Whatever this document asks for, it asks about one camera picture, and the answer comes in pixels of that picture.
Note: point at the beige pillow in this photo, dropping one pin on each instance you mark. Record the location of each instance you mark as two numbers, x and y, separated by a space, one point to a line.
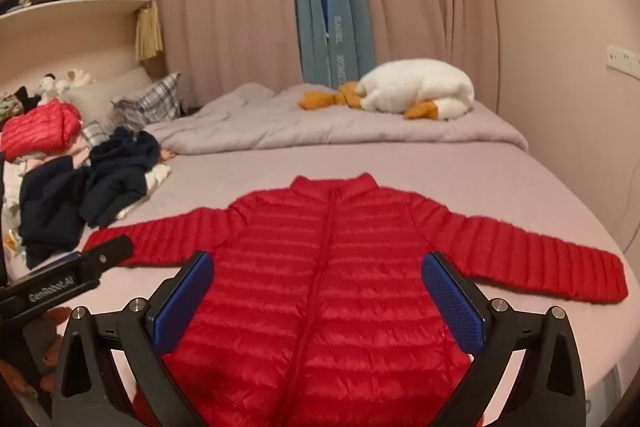
105 89

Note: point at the green patterned cloth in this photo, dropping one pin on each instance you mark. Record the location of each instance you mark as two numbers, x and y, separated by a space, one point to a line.
10 106

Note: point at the red down jacket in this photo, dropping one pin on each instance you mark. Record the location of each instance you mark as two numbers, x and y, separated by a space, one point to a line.
325 297
42 129

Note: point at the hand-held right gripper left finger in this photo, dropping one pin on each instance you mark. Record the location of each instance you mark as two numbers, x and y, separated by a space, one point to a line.
185 292

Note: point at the white wall power strip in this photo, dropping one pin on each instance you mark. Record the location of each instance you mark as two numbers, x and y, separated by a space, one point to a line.
624 59

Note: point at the white cloth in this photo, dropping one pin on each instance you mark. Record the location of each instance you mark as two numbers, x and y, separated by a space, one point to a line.
157 177

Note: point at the grey duvet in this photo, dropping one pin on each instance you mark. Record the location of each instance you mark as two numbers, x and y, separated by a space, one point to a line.
300 122

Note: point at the white goose plush toy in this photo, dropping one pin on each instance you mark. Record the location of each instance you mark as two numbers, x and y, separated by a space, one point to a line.
420 87

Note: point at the small white plush toy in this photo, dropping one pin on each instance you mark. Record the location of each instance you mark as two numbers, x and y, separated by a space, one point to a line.
60 84

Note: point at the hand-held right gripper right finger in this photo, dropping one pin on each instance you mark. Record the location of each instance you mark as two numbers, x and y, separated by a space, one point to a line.
452 302

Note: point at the plaid pillow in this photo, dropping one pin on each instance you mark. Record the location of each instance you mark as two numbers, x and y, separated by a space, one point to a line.
150 102

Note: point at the yellow hanging tassel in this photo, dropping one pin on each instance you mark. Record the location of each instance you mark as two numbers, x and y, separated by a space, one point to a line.
149 32

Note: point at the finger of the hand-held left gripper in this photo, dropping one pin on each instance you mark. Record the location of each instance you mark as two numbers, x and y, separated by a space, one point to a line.
112 251

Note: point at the navy hooded jacket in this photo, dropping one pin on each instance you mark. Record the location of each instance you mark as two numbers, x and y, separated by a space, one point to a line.
117 177

